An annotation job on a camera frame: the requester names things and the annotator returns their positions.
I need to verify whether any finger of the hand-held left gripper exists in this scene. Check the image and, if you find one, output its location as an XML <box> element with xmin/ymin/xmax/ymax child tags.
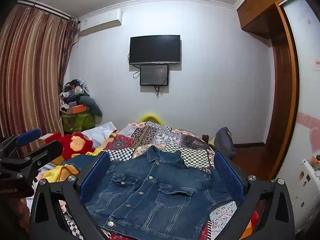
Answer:
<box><xmin>22</xmin><ymin>141</ymin><xmax>63</xmax><ymax>172</ymax></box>
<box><xmin>0</xmin><ymin>128</ymin><xmax>42</xmax><ymax>158</ymax></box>

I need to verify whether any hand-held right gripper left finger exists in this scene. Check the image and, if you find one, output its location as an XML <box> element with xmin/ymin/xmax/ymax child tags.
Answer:
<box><xmin>29</xmin><ymin>152</ymin><xmax>111</xmax><ymax>240</ymax></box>

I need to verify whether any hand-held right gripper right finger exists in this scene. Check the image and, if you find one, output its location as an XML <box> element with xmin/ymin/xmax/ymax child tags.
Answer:
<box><xmin>211</xmin><ymin>151</ymin><xmax>296</xmax><ymax>240</ymax></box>

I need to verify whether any blue denim jacket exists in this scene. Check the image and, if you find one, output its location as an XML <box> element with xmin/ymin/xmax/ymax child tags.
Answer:
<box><xmin>64</xmin><ymin>145</ymin><xmax>237</xmax><ymax>234</ymax></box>

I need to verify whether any red plush toy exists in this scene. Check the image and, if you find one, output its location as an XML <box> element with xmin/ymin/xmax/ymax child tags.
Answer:
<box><xmin>49</xmin><ymin>132</ymin><xmax>97</xmax><ymax>161</ymax></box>

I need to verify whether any yellow cloth with orange trim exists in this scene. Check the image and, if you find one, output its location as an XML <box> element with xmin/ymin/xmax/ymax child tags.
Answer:
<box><xmin>35</xmin><ymin>164</ymin><xmax>80</xmax><ymax>183</ymax></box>

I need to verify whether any grey bag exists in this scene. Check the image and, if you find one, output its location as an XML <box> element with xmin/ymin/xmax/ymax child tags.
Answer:
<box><xmin>214</xmin><ymin>127</ymin><xmax>237</xmax><ymax>158</ymax></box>

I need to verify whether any green patterned cloth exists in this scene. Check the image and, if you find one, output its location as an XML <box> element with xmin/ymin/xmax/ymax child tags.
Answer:
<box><xmin>61</xmin><ymin>111</ymin><xmax>97</xmax><ymax>133</ymax></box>

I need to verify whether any white pillow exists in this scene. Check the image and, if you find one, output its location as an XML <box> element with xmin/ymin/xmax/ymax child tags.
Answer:
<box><xmin>81</xmin><ymin>122</ymin><xmax>118</xmax><ymax>148</ymax></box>

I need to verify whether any orange box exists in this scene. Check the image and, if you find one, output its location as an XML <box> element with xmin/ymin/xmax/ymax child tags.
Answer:
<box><xmin>67</xmin><ymin>104</ymin><xmax>87</xmax><ymax>114</ymax></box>

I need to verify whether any pile of clutter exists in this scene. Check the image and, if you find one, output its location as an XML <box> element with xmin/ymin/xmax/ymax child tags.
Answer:
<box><xmin>59</xmin><ymin>79</ymin><xmax>90</xmax><ymax>108</ymax></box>

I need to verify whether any striped brown curtain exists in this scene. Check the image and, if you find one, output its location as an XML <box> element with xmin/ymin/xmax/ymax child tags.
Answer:
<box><xmin>0</xmin><ymin>4</ymin><xmax>81</xmax><ymax>155</ymax></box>

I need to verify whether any patchwork bed blanket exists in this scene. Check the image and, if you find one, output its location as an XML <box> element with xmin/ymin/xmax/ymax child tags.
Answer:
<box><xmin>25</xmin><ymin>121</ymin><xmax>265</xmax><ymax>240</ymax></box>

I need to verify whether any yellow round object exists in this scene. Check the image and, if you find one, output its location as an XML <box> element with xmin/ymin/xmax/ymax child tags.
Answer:
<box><xmin>139</xmin><ymin>114</ymin><xmax>164</xmax><ymax>126</ymax></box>

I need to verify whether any white appliance with stickers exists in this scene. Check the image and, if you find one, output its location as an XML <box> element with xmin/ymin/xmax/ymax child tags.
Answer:
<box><xmin>292</xmin><ymin>155</ymin><xmax>320</xmax><ymax>236</ymax></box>

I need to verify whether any wooden wardrobe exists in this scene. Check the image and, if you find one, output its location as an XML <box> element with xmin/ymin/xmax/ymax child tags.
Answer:
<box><xmin>234</xmin><ymin>0</ymin><xmax>300</xmax><ymax>181</ymax></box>

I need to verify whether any white air conditioner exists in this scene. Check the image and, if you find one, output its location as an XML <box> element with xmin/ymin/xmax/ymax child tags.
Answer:
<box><xmin>79</xmin><ymin>9</ymin><xmax>123</xmax><ymax>37</ymax></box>

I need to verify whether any pink heart wall decal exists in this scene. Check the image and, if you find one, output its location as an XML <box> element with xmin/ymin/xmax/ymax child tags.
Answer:
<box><xmin>296</xmin><ymin>111</ymin><xmax>320</xmax><ymax>153</ymax></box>

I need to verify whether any small black wall monitor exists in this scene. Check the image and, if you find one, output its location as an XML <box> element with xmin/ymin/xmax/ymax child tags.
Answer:
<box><xmin>139</xmin><ymin>64</ymin><xmax>170</xmax><ymax>86</ymax></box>

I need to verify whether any black wall television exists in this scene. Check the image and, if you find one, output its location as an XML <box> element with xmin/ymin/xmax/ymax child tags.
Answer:
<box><xmin>129</xmin><ymin>35</ymin><xmax>181</xmax><ymax>65</ymax></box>

